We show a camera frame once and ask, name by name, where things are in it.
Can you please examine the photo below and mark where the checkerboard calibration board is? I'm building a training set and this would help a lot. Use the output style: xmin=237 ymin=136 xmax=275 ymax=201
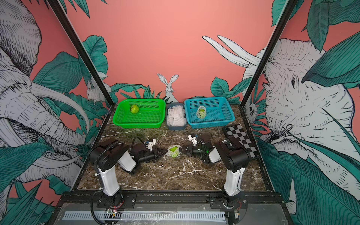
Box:
xmin=223 ymin=124 xmax=260 ymax=160

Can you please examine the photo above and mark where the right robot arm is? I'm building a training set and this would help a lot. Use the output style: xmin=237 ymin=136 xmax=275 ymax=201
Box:
xmin=182 ymin=135 xmax=251 ymax=210

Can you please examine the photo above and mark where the green plastic basket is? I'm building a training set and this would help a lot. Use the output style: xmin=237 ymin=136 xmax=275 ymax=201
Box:
xmin=112 ymin=98 xmax=166 ymax=128

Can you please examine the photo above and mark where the black frame post right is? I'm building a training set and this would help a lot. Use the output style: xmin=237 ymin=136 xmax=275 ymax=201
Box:
xmin=240 ymin=0 xmax=297 ymax=108

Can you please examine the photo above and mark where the black front frame rail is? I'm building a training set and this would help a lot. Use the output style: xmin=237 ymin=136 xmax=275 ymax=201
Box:
xmin=56 ymin=190 xmax=286 ymax=211

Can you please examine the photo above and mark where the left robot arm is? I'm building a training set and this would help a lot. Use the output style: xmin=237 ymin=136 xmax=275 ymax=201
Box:
xmin=89 ymin=136 xmax=167 ymax=210

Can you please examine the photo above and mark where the white slotted cable duct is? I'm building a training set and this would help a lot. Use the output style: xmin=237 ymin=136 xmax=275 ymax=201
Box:
xmin=61 ymin=210 xmax=227 ymax=223

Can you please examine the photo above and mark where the white foam net sleeve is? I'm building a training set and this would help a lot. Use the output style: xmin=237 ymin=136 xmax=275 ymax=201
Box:
xmin=196 ymin=106 xmax=206 ymax=119
xmin=166 ymin=144 xmax=182 ymax=158

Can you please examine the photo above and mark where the custard apple green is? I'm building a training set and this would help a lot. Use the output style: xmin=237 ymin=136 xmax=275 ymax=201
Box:
xmin=168 ymin=146 xmax=180 ymax=158
xmin=130 ymin=104 xmax=140 ymax=114

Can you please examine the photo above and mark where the custard apple with dark spots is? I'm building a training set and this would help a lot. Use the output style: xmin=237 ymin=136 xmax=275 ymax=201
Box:
xmin=197 ymin=109 xmax=206 ymax=119

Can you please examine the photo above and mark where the grey bin of foam nets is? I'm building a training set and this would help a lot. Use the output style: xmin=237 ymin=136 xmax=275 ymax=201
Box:
xmin=166 ymin=103 xmax=187 ymax=131

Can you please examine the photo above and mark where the teal plastic basket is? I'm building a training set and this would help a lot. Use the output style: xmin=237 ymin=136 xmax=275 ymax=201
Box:
xmin=184 ymin=97 xmax=235 ymax=129

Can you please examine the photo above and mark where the black frame post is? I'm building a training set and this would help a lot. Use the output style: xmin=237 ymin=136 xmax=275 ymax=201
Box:
xmin=240 ymin=0 xmax=297 ymax=108
xmin=47 ymin=0 xmax=115 ymax=107

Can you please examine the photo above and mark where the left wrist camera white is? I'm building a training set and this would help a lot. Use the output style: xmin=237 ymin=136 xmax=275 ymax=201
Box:
xmin=147 ymin=139 xmax=157 ymax=151

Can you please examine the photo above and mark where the black frame post left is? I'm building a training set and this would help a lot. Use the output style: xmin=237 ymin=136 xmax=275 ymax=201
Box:
xmin=47 ymin=0 xmax=115 ymax=107

